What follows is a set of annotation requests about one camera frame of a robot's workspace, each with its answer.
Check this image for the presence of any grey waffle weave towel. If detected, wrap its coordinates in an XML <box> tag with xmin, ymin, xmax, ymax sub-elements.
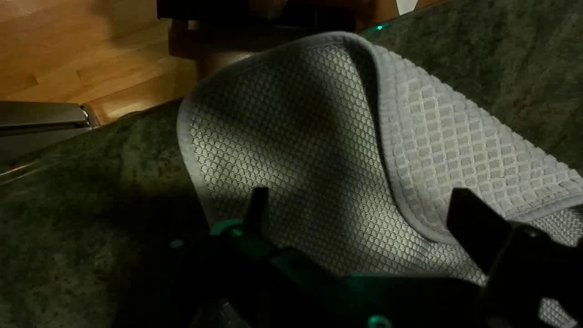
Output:
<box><xmin>175</xmin><ymin>29</ymin><xmax>583</xmax><ymax>328</ymax></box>

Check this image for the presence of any silver metal post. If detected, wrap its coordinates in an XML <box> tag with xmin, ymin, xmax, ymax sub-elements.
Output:
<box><xmin>0</xmin><ymin>100</ymin><xmax>103</xmax><ymax>167</ymax></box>

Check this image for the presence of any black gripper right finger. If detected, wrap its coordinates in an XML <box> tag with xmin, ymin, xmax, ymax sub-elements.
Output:
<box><xmin>445</xmin><ymin>185</ymin><xmax>583</xmax><ymax>328</ymax></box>

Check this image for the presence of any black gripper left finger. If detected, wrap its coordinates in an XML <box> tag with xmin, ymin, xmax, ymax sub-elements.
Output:
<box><xmin>208</xmin><ymin>184</ymin><xmax>343</xmax><ymax>306</ymax></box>

